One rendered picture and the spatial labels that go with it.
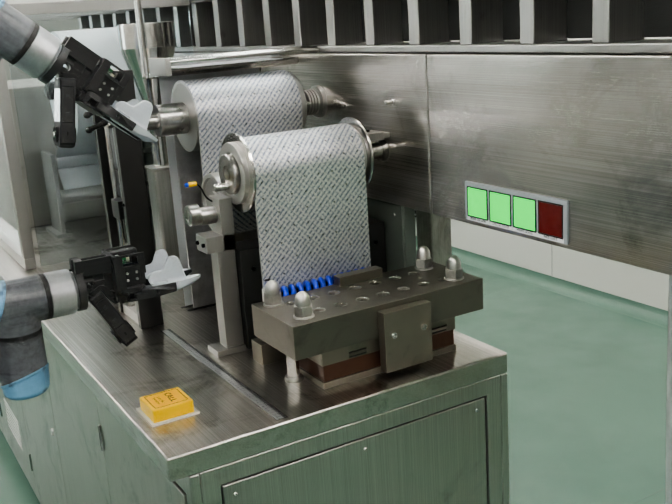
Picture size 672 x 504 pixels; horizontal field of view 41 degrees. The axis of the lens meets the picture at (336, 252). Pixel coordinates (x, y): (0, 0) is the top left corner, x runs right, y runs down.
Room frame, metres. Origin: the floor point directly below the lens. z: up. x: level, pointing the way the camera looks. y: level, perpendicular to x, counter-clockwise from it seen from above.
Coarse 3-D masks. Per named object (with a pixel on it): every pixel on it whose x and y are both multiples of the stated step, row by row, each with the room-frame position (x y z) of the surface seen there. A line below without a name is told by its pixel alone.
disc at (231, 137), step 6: (228, 138) 1.64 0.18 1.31; (234, 138) 1.62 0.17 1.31; (240, 138) 1.60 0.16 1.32; (222, 144) 1.67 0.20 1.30; (240, 144) 1.60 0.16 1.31; (246, 144) 1.58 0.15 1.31; (246, 150) 1.58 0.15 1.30; (246, 156) 1.58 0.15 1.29; (252, 162) 1.57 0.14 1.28; (252, 168) 1.56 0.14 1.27; (252, 174) 1.56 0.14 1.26; (252, 180) 1.57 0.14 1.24; (252, 186) 1.57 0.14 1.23; (252, 192) 1.57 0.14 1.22; (252, 198) 1.57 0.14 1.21; (234, 204) 1.64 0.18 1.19; (240, 204) 1.62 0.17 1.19; (246, 204) 1.60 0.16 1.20; (252, 204) 1.58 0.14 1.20; (240, 210) 1.62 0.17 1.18; (246, 210) 1.60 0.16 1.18
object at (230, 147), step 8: (360, 136) 1.71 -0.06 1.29; (224, 144) 1.64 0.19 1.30; (232, 144) 1.61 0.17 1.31; (224, 152) 1.64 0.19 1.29; (232, 152) 1.61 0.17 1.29; (240, 152) 1.59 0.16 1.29; (240, 160) 1.58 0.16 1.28; (240, 168) 1.58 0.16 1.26; (248, 168) 1.58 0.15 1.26; (248, 176) 1.57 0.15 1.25; (248, 184) 1.57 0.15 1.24; (240, 192) 1.59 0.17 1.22; (248, 192) 1.58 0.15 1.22; (232, 200) 1.63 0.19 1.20; (240, 200) 1.59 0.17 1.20
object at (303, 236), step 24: (312, 192) 1.63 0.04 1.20; (336, 192) 1.65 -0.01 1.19; (360, 192) 1.68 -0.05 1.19; (264, 216) 1.58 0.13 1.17; (288, 216) 1.60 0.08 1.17; (312, 216) 1.63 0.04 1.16; (336, 216) 1.65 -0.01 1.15; (360, 216) 1.68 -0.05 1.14; (264, 240) 1.58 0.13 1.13; (288, 240) 1.60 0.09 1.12; (312, 240) 1.63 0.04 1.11; (336, 240) 1.65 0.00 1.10; (360, 240) 1.68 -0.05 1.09; (264, 264) 1.57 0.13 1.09; (288, 264) 1.60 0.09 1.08; (312, 264) 1.62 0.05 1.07; (336, 264) 1.65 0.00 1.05; (360, 264) 1.68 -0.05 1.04
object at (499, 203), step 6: (492, 192) 1.48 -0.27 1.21; (492, 198) 1.48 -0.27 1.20; (498, 198) 1.47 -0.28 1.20; (504, 198) 1.46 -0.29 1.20; (492, 204) 1.48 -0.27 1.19; (498, 204) 1.47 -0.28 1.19; (504, 204) 1.46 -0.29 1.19; (492, 210) 1.48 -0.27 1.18; (498, 210) 1.47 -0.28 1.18; (504, 210) 1.46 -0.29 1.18; (492, 216) 1.48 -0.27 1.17; (498, 216) 1.47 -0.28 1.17; (504, 216) 1.46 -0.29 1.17; (504, 222) 1.46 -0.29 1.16
